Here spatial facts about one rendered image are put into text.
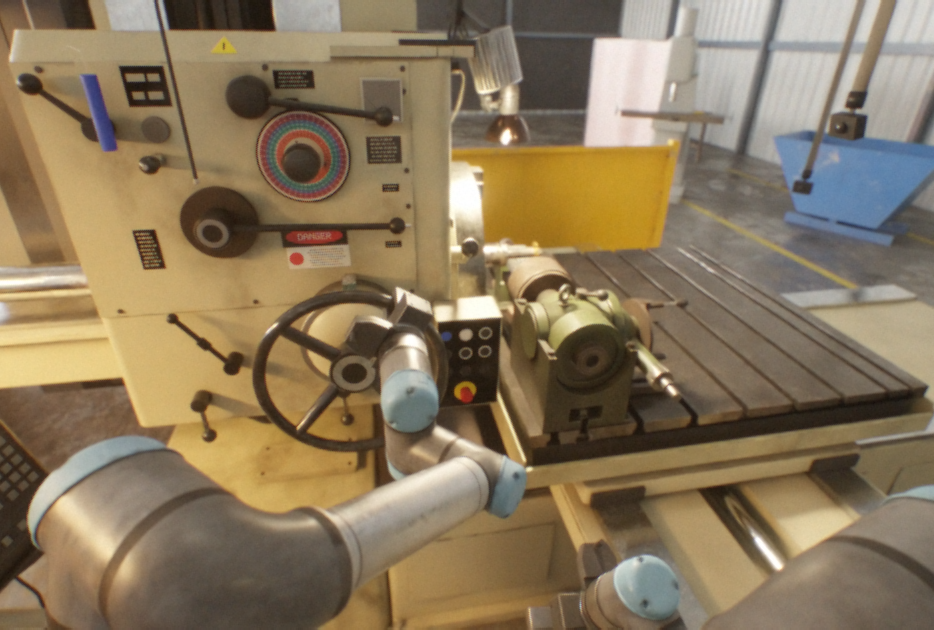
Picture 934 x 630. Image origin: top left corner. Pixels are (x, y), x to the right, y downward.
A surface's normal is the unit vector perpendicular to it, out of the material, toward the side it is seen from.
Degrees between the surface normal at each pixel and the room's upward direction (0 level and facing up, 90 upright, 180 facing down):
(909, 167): 90
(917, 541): 15
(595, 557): 24
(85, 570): 62
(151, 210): 90
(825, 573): 36
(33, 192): 90
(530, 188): 90
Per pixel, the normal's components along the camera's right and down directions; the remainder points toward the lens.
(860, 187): -0.77, 0.29
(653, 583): 0.19, -0.62
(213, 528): 0.34, -0.83
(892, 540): -0.17, -0.98
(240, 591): 0.49, -0.29
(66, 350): 0.18, 0.47
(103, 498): -0.21, -0.66
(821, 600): -0.64, -0.70
